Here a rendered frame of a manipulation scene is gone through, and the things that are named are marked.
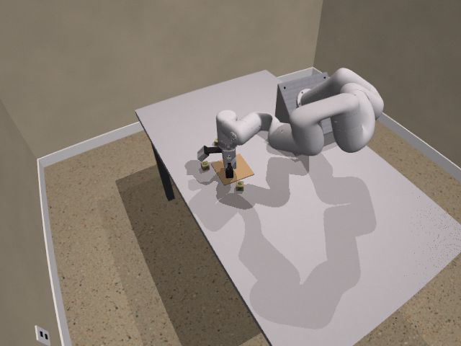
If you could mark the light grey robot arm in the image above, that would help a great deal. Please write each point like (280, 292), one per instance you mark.
(305, 135)

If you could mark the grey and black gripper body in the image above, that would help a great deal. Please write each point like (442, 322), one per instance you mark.
(229, 157)

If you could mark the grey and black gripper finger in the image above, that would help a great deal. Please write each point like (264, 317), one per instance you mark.
(229, 171)

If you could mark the tan flat mat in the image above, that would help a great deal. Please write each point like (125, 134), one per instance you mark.
(242, 170)

